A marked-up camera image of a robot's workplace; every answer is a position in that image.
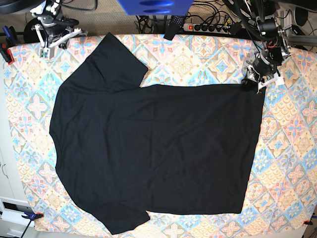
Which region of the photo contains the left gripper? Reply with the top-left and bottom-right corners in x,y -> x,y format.
241,53 -> 285,94

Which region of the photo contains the white cabinet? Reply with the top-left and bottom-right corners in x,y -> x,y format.
0,60 -> 28,236

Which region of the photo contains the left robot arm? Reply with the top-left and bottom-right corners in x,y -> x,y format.
223,0 -> 292,94

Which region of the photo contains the black T-shirt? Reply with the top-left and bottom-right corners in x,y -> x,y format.
49,34 -> 265,235

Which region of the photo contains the blue clamp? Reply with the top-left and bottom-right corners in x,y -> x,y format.
0,26 -> 14,65
21,212 -> 44,238

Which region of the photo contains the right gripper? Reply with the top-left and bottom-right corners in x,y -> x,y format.
34,18 -> 88,59

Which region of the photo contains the blue clamp bottom left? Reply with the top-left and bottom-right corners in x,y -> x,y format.
21,212 -> 44,238

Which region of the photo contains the black round stand base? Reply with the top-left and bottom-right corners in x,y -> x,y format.
23,18 -> 40,44

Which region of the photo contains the blue box overhead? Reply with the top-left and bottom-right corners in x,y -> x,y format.
118,0 -> 194,16

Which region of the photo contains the orange clamp bottom right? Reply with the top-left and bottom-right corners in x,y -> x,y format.
303,221 -> 313,225

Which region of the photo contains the blue clamp top left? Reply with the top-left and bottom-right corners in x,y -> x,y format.
0,26 -> 14,65

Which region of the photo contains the white power strip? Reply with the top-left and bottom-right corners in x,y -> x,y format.
183,23 -> 229,34

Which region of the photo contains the black mesh strap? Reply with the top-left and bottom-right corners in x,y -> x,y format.
163,15 -> 185,40

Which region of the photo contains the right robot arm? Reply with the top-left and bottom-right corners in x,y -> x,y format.
30,0 -> 88,59

